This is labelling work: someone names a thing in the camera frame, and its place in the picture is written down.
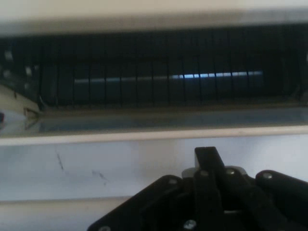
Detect oven heating element tube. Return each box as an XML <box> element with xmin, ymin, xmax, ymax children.
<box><xmin>73</xmin><ymin>70</ymin><xmax>265</xmax><ymax>84</ymax></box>

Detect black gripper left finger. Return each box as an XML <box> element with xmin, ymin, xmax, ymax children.
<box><xmin>86</xmin><ymin>146</ymin><xmax>224</xmax><ymax>231</ymax></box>

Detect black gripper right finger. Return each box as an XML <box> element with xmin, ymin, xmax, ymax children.
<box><xmin>206</xmin><ymin>146</ymin><xmax>308</xmax><ymax>231</ymax></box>

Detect white toaster oven body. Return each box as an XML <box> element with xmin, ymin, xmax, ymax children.
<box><xmin>0</xmin><ymin>0</ymin><xmax>308</xmax><ymax>116</ymax></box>

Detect wire oven rack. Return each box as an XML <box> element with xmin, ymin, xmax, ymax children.
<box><xmin>38</xmin><ymin>31</ymin><xmax>300</xmax><ymax>109</ymax></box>

